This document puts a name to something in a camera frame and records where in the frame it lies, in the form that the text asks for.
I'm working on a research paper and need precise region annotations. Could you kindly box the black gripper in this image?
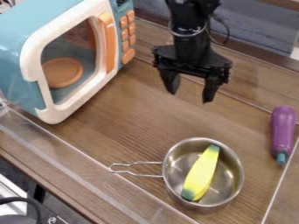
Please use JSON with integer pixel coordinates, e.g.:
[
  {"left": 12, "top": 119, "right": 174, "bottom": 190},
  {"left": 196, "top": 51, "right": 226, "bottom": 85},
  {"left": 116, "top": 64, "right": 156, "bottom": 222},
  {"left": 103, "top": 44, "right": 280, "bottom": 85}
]
[{"left": 152, "top": 31, "right": 232, "bottom": 103}]

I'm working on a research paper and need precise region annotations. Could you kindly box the purple toy eggplant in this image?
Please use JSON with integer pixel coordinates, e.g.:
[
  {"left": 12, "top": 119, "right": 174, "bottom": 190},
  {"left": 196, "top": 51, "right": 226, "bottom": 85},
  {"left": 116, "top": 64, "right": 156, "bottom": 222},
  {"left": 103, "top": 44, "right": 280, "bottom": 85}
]
[{"left": 271, "top": 105, "right": 297, "bottom": 165}]

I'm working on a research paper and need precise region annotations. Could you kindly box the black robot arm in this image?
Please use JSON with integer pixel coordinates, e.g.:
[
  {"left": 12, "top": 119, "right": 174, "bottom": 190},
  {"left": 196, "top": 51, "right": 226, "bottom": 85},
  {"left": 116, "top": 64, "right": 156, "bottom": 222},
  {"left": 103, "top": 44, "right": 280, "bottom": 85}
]
[{"left": 152, "top": 0, "right": 232, "bottom": 103}]

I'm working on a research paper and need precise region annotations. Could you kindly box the orange microwave turntable plate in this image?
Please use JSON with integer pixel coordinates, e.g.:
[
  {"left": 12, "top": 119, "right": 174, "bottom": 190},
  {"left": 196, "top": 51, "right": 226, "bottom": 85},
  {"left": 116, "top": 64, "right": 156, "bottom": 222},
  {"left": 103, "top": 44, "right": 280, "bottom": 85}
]
[{"left": 42, "top": 57, "right": 83, "bottom": 88}]

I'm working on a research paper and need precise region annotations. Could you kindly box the blue toy microwave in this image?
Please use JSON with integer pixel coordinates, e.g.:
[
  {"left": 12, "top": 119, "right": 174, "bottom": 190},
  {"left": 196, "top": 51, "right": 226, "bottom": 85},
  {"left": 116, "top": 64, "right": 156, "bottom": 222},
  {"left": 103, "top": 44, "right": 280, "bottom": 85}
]
[{"left": 0, "top": 0, "right": 136, "bottom": 124}]

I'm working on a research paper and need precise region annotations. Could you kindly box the silver pot with wire handle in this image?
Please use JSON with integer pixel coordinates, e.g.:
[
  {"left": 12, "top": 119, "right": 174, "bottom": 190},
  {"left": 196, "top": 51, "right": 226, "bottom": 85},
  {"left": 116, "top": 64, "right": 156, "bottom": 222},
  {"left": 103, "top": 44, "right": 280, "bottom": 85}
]
[{"left": 108, "top": 137, "right": 244, "bottom": 214}]

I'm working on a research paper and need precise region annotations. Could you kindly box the black cable lower left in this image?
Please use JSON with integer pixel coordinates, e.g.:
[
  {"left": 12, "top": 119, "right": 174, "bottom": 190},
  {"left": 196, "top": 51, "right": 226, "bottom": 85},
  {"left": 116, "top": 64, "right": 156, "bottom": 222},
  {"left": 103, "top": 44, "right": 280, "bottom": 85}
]
[{"left": 0, "top": 197, "right": 43, "bottom": 224}]

